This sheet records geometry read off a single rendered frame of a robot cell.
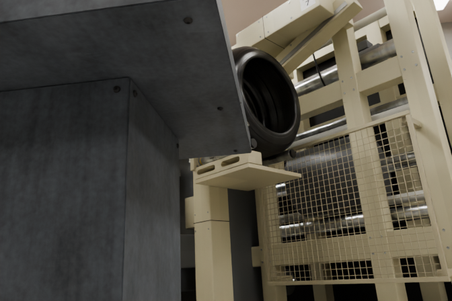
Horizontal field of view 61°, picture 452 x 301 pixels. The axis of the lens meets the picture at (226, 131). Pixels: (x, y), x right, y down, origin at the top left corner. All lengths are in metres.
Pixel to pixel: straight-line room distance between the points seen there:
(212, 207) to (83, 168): 1.49
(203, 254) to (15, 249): 1.51
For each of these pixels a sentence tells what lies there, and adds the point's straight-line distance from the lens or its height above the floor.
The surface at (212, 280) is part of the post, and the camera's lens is 1.90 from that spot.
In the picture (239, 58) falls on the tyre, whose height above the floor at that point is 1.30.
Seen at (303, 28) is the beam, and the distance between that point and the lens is 2.27.
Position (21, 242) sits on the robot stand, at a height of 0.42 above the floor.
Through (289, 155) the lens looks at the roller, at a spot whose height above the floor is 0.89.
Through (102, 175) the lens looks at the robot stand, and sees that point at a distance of 0.46.
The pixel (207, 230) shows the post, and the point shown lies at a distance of 1.92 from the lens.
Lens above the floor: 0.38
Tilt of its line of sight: 20 degrees up
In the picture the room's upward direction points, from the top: 3 degrees counter-clockwise
